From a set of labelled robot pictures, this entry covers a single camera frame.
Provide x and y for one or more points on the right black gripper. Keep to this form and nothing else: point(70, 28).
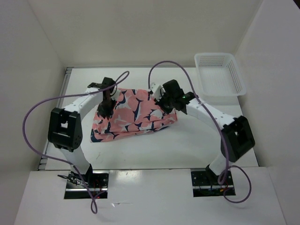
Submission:
point(167, 110)

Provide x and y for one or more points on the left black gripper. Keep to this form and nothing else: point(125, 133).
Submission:
point(107, 113)

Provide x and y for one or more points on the pink shark print shorts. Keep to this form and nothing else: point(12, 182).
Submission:
point(134, 113)

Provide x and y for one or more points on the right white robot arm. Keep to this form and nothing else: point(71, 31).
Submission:
point(235, 132)

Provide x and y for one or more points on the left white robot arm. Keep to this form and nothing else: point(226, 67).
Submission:
point(65, 128)

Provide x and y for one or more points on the white plastic basket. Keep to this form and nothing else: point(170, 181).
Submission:
point(219, 75)

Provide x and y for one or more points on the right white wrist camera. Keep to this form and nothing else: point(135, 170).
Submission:
point(157, 91)

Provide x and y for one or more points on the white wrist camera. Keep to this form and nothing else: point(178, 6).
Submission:
point(157, 91)
point(115, 95)

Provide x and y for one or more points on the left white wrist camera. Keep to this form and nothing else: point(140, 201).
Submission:
point(115, 95)

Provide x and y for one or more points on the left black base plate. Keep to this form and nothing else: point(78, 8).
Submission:
point(98, 186)

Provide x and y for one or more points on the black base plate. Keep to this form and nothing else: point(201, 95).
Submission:
point(205, 186)
point(98, 186)

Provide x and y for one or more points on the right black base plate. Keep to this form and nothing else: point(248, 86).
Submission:
point(205, 186)

